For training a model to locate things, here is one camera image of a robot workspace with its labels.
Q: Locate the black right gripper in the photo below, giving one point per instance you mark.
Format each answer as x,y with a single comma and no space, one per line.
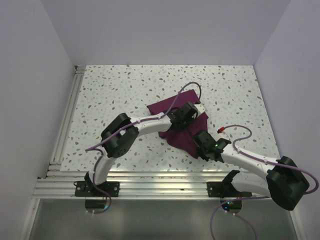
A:
199,151

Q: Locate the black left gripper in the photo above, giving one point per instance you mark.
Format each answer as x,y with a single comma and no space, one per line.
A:
192,118

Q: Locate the purple cloth mat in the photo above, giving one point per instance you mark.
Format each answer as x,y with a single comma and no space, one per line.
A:
181,139

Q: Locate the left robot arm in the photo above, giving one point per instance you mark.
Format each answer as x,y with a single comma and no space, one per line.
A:
119,136

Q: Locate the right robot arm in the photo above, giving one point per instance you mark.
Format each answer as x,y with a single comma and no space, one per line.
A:
278,179

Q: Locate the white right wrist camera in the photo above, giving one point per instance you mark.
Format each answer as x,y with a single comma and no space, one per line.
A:
222,131

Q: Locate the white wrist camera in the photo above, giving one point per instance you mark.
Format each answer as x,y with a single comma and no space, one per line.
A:
222,131
200,108

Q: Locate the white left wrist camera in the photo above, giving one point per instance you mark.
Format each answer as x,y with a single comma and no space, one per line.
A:
200,108

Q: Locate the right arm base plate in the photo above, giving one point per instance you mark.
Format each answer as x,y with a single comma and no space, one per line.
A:
218,189

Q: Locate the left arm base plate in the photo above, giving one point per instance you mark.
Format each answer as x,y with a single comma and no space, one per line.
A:
112,188

